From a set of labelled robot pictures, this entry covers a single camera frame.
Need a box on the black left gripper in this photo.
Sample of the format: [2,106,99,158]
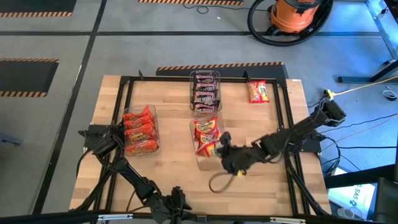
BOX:
[149,186,193,223]

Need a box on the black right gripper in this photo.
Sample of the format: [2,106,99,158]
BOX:
[214,131,262,175]

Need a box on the clear plastic bin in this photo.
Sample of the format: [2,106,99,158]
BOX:
[188,116,226,171]
[123,104,161,157]
[188,70,222,113]

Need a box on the orange Maruchan noodle pack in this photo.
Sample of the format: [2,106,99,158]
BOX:
[126,139,159,156]
[123,105,153,121]
[124,123,157,144]
[124,115,155,129]

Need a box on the black hazard-striped floor mat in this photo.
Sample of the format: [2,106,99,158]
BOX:
[155,61,290,80]
[0,0,78,18]
[0,57,60,98]
[137,0,245,6]

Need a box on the orange shop vacuum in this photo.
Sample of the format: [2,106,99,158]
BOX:
[247,0,334,47]
[269,0,323,34]

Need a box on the white printed box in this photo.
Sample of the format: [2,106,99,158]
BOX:
[327,182,377,219]

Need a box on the clear plastic cup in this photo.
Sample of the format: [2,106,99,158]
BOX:
[337,206,363,220]

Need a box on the black chair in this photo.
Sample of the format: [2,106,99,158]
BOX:
[373,176,398,223]

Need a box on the small grey flat object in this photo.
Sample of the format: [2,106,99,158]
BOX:
[0,133,23,147]

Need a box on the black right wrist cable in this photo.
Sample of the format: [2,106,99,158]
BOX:
[208,170,236,194]

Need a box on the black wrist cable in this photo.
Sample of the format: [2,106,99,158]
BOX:
[208,170,236,194]
[126,189,137,213]

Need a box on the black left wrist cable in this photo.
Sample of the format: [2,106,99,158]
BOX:
[126,189,137,213]

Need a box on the silver frame bracket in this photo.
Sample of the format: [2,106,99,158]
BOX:
[97,213,134,222]
[269,217,307,224]

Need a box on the black left arm cable bundle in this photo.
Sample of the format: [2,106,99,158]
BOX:
[74,148,123,213]

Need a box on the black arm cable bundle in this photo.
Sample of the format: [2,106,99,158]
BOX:
[284,152,332,217]
[74,148,123,213]

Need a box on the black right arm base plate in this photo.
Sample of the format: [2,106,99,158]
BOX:
[276,128,323,154]

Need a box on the black aluminium table frame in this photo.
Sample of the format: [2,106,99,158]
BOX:
[93,70,312,218]

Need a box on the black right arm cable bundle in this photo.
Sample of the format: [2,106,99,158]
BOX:
[284,152,332,217]

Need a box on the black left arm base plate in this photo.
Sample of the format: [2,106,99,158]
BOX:
[78,124,125,149]

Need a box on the yellow extension cord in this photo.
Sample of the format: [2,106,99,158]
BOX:
[323,75,398,100]

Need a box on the tan floor cable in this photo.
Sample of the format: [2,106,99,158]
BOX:
[325,118,398,144]

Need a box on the thin black floor cable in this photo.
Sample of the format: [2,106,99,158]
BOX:
[182,2,249,15]

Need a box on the black camera stand crossbar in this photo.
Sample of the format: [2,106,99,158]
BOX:
[0,210,398,224]

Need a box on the black desk leg frame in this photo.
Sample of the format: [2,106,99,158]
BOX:
[337,0,398,85]

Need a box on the white cable coil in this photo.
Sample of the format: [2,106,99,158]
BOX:
[381,86,398,102]

